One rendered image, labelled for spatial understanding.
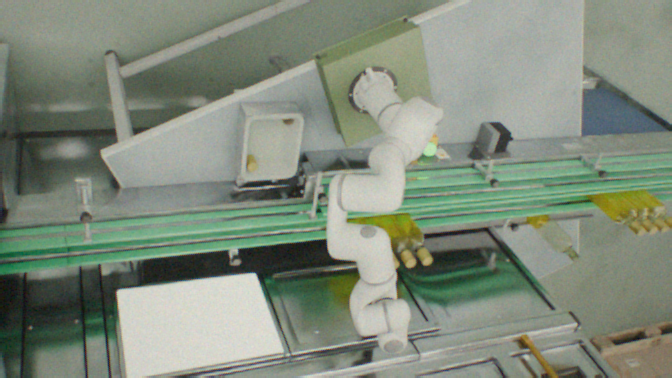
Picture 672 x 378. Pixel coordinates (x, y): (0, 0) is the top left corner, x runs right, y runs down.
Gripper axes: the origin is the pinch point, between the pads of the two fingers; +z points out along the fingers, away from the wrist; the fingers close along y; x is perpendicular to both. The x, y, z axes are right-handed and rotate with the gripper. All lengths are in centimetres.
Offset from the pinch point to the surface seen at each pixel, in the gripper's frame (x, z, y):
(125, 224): 72, 8, 4
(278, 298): 27.6, -1.5, -12.1
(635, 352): -294, 180, -234
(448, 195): -28.4, 32.3, 6.2
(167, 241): 61, 11, -4
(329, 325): 13.1, -10.7, -12.7
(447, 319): -25.2, -3.1, -15.8
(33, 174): 111, 56, -16
